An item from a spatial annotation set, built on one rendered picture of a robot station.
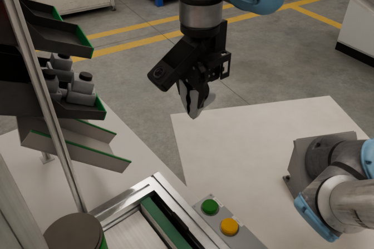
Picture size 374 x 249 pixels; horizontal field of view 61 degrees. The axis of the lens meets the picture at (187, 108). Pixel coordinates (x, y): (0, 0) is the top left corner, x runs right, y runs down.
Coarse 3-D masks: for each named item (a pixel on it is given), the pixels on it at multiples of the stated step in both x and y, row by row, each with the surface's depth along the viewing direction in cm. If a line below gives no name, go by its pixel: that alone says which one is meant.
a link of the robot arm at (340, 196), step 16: (320, 176) 73; (336, 176) 66; (352, 176) 68; (304, 192) 71; (320, 192) 65; (336, 192) 61; (352, 192) 55; (368, 192) 50; (304, 208) 68; (320, 208) 64; (336, 208) 60; (352, 208) 54; (368, 208) 50; (320, 224) 65; (336, 224) 63; (352, 224) 58; (368, 224) 52
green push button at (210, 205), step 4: (208, 200) 81; (212, 200) 81; (204, 204) 80; (208, 204) 80; (212, 204) 80; (216, 204) 80; (204, 208) 79; (208, 208) 79; (212, 208) 79; (216, 208) 79; (208, 212) 79; (212, 212) 79
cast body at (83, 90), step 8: (80, 72) 73; (72, 80) 73; (80, 80) 72; (88, 80) 73; (72, 88) 72; (80, 88) 72; (88, 88) 73; (64, 96) 74; (72, 96) 72; (80, 96) 73; (88, 96) 74; (88, 104) 75
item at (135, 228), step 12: (144, 204) 83; (132, 216) 84; (144, 216) 86; (156, 216) 80; (120, 228) 81; (132, 228) 81; (144, 228) 81; (156, 228) 81; (168, 228) 78; (108, 240) 78; (120, 240) 78; (132, 240) 78; (144, 240) 78; (156, 240) 78; (168, 240) 77; (180, 240) 75
